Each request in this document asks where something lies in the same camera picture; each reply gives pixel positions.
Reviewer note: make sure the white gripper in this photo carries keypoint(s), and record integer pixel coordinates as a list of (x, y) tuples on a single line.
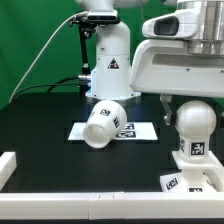
[(165, 67)]

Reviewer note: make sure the white lamp bulb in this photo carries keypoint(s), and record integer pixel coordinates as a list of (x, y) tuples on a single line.
[(195, 122)]

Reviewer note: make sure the white lamp base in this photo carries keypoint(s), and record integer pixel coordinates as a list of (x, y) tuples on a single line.
[(190, 178)]

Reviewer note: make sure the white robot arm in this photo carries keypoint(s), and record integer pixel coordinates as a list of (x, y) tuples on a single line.
[(110, 78)]

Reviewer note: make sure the white lamp shade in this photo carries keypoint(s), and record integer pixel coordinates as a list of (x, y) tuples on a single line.
[(106, 120)]

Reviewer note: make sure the white marker paper sheet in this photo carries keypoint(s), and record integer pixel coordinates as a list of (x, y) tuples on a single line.
[(131, 131)]

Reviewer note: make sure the white right barrier block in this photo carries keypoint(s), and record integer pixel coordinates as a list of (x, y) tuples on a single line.
[(216, 173)]

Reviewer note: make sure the white barrier block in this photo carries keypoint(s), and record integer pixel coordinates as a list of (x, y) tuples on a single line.
[(8, 165), (216, 173)]

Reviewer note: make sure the white left barrier block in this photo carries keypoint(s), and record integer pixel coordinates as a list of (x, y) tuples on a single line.
[(8, 165)]

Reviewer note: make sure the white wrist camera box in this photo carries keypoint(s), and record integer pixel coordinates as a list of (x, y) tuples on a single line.
[(188, 24)]

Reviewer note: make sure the white front barrier wall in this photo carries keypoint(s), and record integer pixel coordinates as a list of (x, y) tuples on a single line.
[(114, 205)]

